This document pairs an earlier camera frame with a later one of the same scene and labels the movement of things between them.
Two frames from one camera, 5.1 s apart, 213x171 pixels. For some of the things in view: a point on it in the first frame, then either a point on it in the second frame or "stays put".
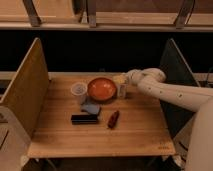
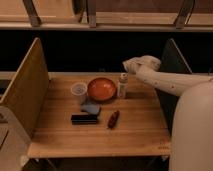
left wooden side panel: (25, 93) stays put
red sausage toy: (113, 119) stays put
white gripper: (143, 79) → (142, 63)
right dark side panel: (176, 70) stays put
